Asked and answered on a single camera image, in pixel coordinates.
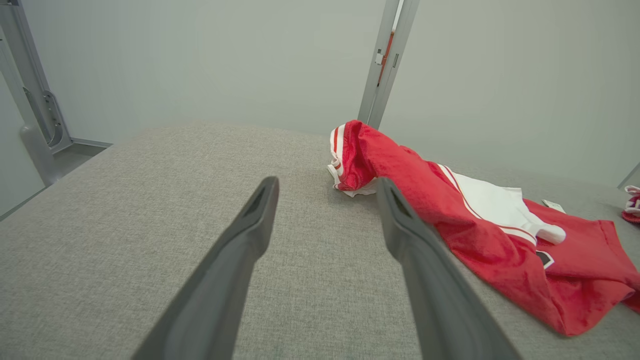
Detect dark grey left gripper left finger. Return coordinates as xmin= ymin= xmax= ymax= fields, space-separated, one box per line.
xmin=131 ymin=175 xmax=280 ymax=360

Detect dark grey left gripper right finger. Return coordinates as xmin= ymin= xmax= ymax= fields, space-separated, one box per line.
xmin=375 ymin=176 xmax=524 ymax=360

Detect red white Bulls 23 jersey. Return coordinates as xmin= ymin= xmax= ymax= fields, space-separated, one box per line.
xmin=327 ymin=119 xmax=640 ymax=337

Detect red shorts with white stripe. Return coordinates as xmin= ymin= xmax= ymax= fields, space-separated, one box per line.
xmin=621 ymin=184 xmax=640 ymax=225

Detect grey metal wall post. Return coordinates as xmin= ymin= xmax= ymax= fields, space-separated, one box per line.
xmin=357 ymin=0 xmax=421 ymax=131

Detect grey metal side frame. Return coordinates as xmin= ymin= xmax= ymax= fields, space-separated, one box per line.
xmin=0 ymin=0 xmax=114 ymax=189

